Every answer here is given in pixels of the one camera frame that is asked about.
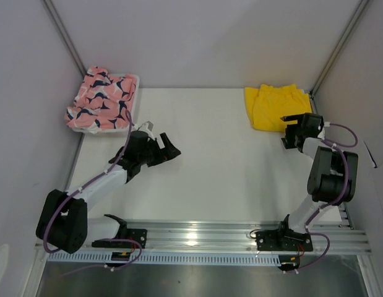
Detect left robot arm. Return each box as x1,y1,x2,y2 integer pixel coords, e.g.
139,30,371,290
36,131,181,254

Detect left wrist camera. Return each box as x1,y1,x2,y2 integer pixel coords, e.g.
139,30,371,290
137,121,155,139

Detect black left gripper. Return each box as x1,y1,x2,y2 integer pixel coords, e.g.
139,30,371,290
138,133,179,167

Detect left corner frame post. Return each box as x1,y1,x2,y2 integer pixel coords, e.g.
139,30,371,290
41,0,87,77

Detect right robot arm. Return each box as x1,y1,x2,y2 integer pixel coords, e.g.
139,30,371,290
275,113,358,250

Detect right corner frame post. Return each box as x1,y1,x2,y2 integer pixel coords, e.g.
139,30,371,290
309,0,373,98

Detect yellow shorts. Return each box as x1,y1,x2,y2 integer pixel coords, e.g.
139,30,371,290
244,84,312,132

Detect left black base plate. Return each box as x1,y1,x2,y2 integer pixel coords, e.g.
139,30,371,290
124,228,148,249

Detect right side table rail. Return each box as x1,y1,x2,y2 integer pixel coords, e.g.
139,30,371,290
303,96,358,230

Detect pink patterned shorts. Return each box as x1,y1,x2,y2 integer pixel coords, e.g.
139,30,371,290
64,64,138,136

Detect white tray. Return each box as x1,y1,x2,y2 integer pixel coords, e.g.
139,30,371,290
76,72,141,136

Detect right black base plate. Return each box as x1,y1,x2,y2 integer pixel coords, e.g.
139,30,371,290
253,230,313,252

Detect slotted cable duct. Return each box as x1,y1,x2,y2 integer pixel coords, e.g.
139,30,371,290
48,251,281,267

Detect corner frame post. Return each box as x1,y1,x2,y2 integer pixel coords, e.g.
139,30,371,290
41,0,87,77
309,0,373,98

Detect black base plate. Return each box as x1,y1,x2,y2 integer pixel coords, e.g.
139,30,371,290
253,230,313,252
124,228,148,249

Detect aluminium mounting rail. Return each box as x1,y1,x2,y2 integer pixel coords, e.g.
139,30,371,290
35,220,371,252

